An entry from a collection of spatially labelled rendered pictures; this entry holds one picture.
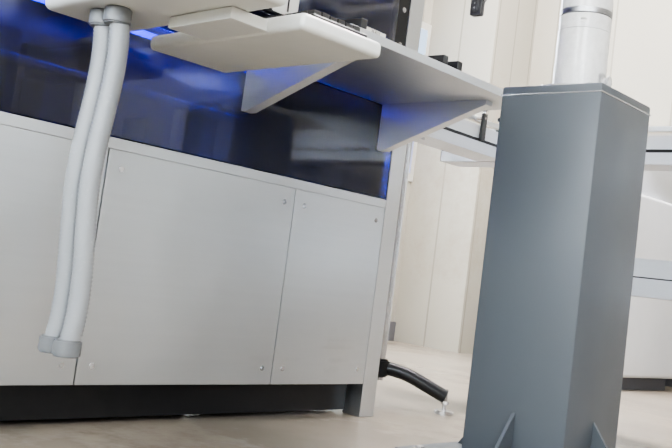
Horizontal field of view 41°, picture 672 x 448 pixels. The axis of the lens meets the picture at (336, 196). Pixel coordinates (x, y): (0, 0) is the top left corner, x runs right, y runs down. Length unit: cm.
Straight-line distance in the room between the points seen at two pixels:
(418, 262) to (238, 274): 365
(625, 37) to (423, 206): 159
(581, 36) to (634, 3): 371
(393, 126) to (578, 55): 58
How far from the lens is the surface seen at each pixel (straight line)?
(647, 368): 480
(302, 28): 153
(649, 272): 298
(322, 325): 239
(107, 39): 171
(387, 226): 255
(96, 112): 165
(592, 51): 217
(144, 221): 199
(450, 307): 558
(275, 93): 208
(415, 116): 244
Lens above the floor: 39
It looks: 5 degrees up
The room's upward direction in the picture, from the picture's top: 7 degrees clockwise
